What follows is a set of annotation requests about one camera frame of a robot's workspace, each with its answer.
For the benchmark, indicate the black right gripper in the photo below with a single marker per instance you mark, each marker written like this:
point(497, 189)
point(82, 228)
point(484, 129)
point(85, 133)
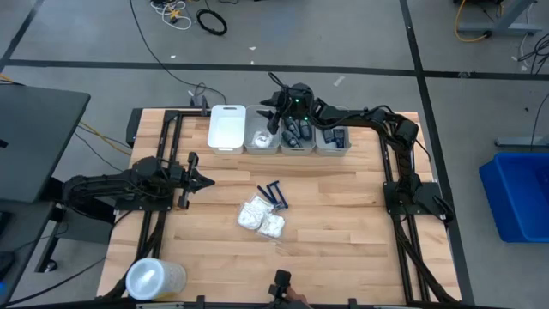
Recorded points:
point(274, 125)

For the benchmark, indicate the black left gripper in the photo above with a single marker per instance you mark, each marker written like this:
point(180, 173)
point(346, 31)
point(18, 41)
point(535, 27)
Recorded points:
point(185, 199)

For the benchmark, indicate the clear bag of cotton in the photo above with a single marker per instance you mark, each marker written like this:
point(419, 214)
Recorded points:
point(249, 219)
point(259, 202)
point(262, 139)
point(271, 226)

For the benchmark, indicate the grey deodorant stick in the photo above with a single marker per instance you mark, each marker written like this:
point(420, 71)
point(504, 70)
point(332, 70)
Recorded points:
point(291, 139)
point(305, 130)
point(293, 129)

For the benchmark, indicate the dark blue disposable razor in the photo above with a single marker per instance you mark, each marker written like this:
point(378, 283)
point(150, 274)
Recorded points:
point(266, 195)
point(279, 195)
point(274, 198)

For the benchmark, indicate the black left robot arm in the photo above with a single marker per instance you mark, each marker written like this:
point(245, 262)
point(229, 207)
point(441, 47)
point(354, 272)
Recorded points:
point(107, 182)

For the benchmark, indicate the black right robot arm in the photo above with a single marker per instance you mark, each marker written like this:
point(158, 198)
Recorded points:
point(356, 116)

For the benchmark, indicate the pale grey plastic storage bin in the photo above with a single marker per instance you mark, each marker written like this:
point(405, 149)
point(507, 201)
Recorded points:
point(251, 124)
point(296, 151)
point(332, 150)

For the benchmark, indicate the white plastic storage bin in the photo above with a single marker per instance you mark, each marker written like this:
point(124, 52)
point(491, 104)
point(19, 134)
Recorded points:
point(227, 129)

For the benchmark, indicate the black power box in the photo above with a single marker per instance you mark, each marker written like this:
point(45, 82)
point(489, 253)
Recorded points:
point(134, 129)

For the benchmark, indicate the clear plastic cup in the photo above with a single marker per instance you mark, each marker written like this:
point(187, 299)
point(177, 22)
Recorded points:
point(150, 279)

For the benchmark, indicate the black handheld device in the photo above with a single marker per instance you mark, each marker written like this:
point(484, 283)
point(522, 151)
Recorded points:
point(282, 278)

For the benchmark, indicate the person's hand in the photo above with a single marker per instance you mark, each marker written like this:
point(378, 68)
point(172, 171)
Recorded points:
point(296, 298)

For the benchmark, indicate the black desk top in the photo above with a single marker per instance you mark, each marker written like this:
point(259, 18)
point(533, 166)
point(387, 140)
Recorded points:
point(38, 141)

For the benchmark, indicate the black desk leg with caster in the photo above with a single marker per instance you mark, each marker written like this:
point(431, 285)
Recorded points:
point(47, 253)

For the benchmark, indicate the grey desk base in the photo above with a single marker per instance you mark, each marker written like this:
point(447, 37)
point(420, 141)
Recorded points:
point(497, 29)

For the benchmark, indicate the blue plastic tote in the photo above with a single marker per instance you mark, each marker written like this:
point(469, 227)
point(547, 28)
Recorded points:
point(514, 201)

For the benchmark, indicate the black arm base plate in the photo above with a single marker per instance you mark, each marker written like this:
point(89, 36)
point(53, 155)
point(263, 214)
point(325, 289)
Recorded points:
point(128, 205)
point(392, 206)

